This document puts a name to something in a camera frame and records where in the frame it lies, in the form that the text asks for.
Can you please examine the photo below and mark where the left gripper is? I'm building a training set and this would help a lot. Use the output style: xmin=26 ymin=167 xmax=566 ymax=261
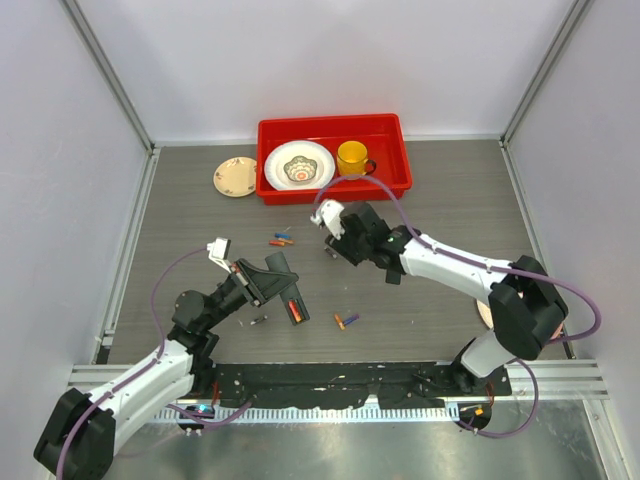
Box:
xmin=202 ymin=258 xmax=296 ymax=330

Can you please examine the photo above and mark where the red orange battery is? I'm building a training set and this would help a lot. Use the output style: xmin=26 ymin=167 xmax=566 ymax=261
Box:
xmin=288 ymin=300 xmax=302 ymax=323

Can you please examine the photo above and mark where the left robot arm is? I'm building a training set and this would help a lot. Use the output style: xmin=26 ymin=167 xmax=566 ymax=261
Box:
xmin=33 ymin=252 xmax=299 ymax=479

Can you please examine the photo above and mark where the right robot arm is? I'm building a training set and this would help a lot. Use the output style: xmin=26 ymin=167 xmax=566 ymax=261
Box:
xmin=311 ymin=200 xmax=568 ymax=395

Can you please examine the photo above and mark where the black silver battery near base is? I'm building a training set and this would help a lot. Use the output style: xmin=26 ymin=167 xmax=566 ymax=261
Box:
xmin=250 ymin=315 xmax=268 ymax=326

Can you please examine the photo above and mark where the black silver battery centre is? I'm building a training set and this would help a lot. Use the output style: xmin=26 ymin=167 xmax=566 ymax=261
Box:
xmin=325 ymin=247 xmax=338 ymax=259

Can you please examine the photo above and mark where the yellow mug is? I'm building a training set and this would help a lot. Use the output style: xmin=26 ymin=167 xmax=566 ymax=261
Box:
xmin=336 ymin=140 xmax=377 ymax=178

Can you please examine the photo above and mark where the blue purple battery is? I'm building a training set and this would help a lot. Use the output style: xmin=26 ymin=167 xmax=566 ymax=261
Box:
xmin=343 ymin=314 xmax=360 ymax=326

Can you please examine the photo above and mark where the small patterned bowl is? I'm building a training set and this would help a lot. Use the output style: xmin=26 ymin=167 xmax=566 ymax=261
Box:
xmin=283 ymin=155 xmax=318 ymax=183

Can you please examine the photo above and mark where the white plate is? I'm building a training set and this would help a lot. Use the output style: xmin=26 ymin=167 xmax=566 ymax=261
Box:
xmin=263 ymin=140 xmax=336 ymax=191

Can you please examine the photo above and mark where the red plastic bin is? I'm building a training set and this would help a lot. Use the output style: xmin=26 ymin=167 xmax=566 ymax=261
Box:
xmin=256 ymin=113 xmax=413 ymax=205

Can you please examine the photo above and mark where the beige floral saucer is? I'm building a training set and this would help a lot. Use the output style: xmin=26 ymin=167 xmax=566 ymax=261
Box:
xmin=213 ymin=157 xmax=257 ymax=198

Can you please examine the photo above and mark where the beige floral plate right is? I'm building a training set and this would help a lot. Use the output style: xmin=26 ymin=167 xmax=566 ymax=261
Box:
xmin=476 ymin=300 xmax=494 ymax=329

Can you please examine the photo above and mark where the pink plate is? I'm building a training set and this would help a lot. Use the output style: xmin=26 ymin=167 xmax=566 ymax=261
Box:
xmin=549 ymin=323 xmax=564 ymax=343

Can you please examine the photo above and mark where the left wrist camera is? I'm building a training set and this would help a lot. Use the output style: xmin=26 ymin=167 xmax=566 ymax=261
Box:
xmin=206 ymin=237 xmax=232 ymax=273

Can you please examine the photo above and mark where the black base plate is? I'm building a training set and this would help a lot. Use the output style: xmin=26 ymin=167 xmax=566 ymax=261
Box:
xmin=178 ymin=362 xmax=512 ymax=410

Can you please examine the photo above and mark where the perforated cable duct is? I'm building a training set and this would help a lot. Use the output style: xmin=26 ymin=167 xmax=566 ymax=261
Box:
xmin=148 ymin=401 xmax=459 ymax=425

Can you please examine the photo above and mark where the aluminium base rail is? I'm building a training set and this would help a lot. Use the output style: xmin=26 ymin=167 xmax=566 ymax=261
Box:
xmin=67 ymin=359 xmax=610 ymax=401

